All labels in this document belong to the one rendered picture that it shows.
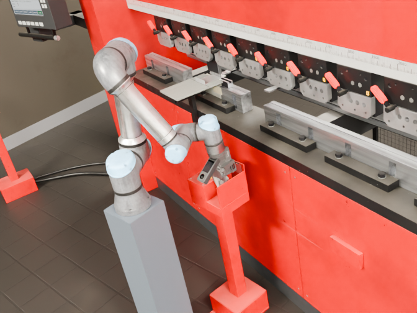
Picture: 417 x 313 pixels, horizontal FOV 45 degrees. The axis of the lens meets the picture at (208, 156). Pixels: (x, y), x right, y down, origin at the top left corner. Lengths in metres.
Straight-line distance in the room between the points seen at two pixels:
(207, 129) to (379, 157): 0.63
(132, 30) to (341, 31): 1.80
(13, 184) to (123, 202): 2.15
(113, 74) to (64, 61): 3.36
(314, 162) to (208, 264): 1.15
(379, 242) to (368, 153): 0.31
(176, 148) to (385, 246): 0.79
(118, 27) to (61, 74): 2.00
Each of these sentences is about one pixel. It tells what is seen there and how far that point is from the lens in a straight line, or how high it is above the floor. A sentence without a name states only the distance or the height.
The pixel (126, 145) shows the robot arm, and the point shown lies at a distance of 2.04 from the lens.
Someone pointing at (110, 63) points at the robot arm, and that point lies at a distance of 1.80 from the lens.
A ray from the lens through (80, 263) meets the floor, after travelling 3.19.
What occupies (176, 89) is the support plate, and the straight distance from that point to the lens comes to 2.51.
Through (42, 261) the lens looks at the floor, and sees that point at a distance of 3.34.
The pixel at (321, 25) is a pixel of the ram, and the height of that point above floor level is 1.38.
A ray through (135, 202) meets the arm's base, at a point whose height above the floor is 0.83.
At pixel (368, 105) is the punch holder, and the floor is 1.15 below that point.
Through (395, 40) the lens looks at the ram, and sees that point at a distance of 1.59.
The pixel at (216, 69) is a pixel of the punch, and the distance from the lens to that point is 2.53.
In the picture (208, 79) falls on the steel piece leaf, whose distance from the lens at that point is 2.55.
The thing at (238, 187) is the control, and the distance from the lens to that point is 2.09.
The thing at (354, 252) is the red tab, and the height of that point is 0.62.
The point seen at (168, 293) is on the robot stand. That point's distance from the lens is 2.29.
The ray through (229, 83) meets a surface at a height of 0.99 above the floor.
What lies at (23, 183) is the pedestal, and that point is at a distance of 4.08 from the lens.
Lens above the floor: 1.89
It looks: 29 degrees down
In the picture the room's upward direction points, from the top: 11 degrees counter-clockwise
